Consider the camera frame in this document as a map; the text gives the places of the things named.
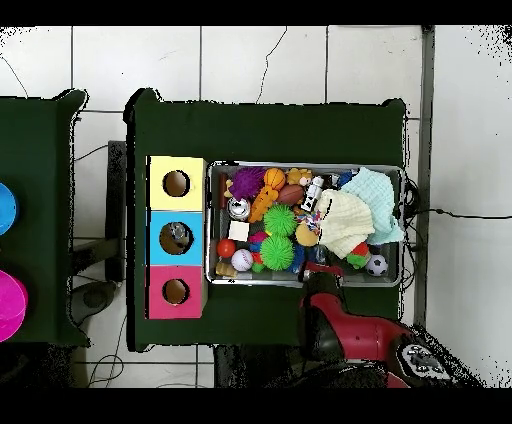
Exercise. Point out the magenta round disc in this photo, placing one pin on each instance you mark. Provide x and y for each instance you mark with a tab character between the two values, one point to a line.
10	306

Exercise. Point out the mint green knitted cloth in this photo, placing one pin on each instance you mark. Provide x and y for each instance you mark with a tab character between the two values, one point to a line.
372	192

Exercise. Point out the orange toy basketball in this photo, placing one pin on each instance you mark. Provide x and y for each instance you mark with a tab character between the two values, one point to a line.
274	178

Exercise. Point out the blue round disc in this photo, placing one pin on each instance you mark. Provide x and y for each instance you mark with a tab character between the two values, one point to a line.
7	208

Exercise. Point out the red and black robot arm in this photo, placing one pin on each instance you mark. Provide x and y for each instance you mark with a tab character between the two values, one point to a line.
360	336

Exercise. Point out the wooden box with three holes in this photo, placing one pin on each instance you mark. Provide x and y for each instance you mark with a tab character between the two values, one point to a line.
192	248

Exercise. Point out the grey plastic toy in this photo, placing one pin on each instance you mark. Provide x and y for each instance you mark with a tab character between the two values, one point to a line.
312	194

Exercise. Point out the black upright panel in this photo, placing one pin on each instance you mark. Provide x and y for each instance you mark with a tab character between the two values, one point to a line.
116	192

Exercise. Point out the silver drink can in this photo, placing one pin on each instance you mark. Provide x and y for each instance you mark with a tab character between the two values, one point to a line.
238	208

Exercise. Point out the cream knitted cloth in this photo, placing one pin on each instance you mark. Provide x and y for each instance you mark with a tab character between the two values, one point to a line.
344	222

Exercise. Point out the brown toy football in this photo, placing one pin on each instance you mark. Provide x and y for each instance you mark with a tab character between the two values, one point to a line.
290	194

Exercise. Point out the shallow silver mesh bin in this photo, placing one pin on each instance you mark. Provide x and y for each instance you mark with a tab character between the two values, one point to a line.
376	280

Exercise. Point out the black and white soccer ball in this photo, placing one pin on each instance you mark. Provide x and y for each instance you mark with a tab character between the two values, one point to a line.
376	265

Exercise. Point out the green puffer toy with eyes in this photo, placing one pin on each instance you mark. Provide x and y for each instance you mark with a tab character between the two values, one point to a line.
276	252

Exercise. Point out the purple spiky ball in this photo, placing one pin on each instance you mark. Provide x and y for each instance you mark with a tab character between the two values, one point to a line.
248	182

